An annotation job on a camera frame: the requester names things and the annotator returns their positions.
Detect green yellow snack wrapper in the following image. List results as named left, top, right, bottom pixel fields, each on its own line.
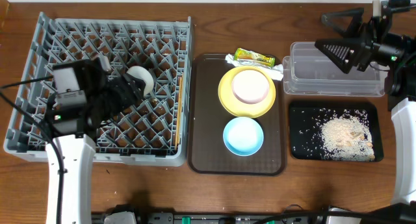
left=233, top=48, right=276, bottom=68

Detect black waste tray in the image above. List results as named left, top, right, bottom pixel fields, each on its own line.
left=289, top=101, right=384, bottom=162

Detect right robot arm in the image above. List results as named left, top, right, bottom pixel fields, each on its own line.
left=315, top=6, right=415, bottom=223

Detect brown serving tray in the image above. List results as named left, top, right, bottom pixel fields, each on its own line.
left=187, top=53, right=287, bottom=176

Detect rice and food scraps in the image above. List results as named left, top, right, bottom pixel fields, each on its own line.
left=294, top=108, right=376, bottom=162

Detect grey dishwasher rack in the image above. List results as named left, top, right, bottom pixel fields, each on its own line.
left=16, top=13, right=193, bottom=166

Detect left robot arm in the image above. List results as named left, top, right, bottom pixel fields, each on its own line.
left=44, top=67, right=154, bottom=223

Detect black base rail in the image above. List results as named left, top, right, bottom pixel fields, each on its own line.
left=92, top=204, right=326, bottom=224

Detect clear plastic bin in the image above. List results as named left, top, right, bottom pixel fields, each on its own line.
left=282, top=42, right=387, bottom=97

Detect wooden chopstick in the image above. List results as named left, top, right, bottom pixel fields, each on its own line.
left=174, top=76, right=183, bottom=151

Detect yellow plate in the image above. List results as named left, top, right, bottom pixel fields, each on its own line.
left=218, top=66, right=276, bottom=118

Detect cream cup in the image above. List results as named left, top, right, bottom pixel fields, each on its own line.
left=127, top=66, right=154, bottom=95

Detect light blue bowl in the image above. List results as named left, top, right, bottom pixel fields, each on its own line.
left=222, top=117, right=265, bottom=156

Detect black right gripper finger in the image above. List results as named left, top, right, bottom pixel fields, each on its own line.
left=321, top=8, right=364, bottom=36
left=315, top=38, right=366, bottom=74

